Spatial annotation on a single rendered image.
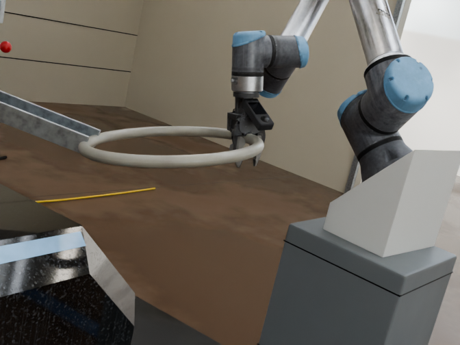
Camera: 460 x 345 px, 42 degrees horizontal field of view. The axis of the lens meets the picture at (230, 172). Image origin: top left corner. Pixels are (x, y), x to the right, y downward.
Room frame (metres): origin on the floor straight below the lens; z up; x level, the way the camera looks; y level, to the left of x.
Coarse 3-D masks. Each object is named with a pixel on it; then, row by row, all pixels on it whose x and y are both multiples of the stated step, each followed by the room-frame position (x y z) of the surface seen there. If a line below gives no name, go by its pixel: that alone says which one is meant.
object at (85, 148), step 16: (144, 128) 1.78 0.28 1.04; (160, 128) 1.79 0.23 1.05; (176, 128) 1.80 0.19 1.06; (192, 128) 1.80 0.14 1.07; (208, 128) 1.79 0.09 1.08; (80, 144) 1.50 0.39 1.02; (96, 144) 1.62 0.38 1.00; (256, 144) 1.51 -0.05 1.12; (96, 160) 1.40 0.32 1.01; (112, 160) 1.36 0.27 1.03; (128, 160) 1.35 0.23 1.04; (144, 160) 1.34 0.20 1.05; (160, 160) 1.34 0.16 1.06; (176, 160) 1.34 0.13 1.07; (192, 160) 1.35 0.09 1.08; (208, 160) 1.37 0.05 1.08; (224, 160) 1.39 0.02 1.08; (240, 160) 1.43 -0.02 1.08
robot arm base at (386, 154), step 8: (392, 136) 1.83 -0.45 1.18; (400, 136) 1.86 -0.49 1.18; (376, 144) 1.81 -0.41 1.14; (384, 144) 1.80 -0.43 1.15; (392, 144) 1.81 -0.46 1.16; (400, 144) 1.81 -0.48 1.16; (368, 152) 1.81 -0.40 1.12; (376, 152) 1.80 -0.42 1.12; (384, 152) 1.79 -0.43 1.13; (392, 152) 1.78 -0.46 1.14; (400, 152) 1.78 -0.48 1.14; (408, 152) 1.79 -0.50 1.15; (360, 160) 1.85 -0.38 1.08; (368, 160) 1.80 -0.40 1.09; (376, 160) 1.78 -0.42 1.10; (384, 160) 1.77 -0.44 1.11; (392, 160) 1.76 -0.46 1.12; (368, 168) 1.79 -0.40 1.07; (376, 168) 1.77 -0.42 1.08; (368, 176) 1.78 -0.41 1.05
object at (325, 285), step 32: (320, 224) 1.85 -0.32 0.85; (288, 256) 1.78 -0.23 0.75; (320, 256) 1.71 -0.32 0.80; (352, 256) 1.65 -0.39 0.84; (416, 256) 1.75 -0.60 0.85; (448, 256) 1.82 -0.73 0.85; (288, 288) 1.76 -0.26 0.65; (320, 288) 1.69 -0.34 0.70; (352, 288) 1.63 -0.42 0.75; (384, 288) 1.58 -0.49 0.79; (416, 288) 1.63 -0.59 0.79; (288, 320) 1.74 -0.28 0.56; (320, 320) 1.67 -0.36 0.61; (352, 320) 1.62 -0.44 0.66; (384, 320) 1.56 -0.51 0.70; (416, 320) 1.70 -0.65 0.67
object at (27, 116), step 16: (0, 96) 1.64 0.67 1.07; (0, 112) 1.53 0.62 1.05; (16, 112) 1.53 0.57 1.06; (32, 112) 1.64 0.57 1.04; (48, 112) 1.64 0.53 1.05; (16, 128) 1.53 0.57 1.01; (32, 128) 1.53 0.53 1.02; (48, 128) 1.53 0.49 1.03; (64, 128) 1.53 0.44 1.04; (80, 128) 1.64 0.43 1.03; (96, 128) 1.64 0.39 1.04; (64, 144) 1.53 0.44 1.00
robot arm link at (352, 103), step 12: (360, 96) 1.89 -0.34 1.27; (348, 108) 1.89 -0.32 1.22; (360, 108) 1.83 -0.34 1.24; (348, 120) 1.88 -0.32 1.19; (360, 120) 1.83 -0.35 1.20; (348, 132) 1.88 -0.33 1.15; (360, 132) 1.84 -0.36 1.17; (372, 132) 1.81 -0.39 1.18; (384, 132) 1.80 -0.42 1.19; (396, 132) 1.85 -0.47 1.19; (360, 144) 1.84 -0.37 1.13
